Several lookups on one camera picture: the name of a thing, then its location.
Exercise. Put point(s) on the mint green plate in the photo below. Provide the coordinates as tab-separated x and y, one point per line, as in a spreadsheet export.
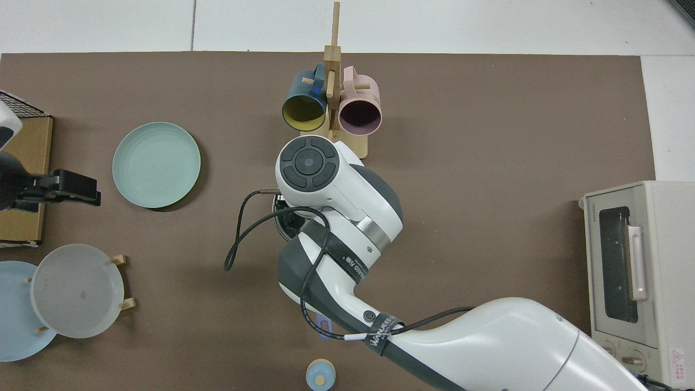
155	163

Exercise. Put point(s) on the grey plate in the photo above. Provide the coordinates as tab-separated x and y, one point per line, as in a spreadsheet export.
76	293

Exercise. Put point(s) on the light blue plate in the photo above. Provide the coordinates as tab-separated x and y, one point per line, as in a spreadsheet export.
16	320

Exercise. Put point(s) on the dark teal cup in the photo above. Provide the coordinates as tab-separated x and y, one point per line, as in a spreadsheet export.
304	111

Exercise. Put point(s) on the wooden cup stand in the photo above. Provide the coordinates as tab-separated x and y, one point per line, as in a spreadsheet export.
353	144

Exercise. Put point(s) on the pink cup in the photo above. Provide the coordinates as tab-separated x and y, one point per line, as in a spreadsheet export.
359	117

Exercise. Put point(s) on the small blue round thing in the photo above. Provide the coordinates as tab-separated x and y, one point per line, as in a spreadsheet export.
320	376

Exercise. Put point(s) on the brown table cloth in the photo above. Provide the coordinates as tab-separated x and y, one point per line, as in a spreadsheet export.
488	136

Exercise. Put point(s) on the pale toaster oven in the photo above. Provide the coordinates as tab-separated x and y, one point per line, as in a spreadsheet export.
657	260

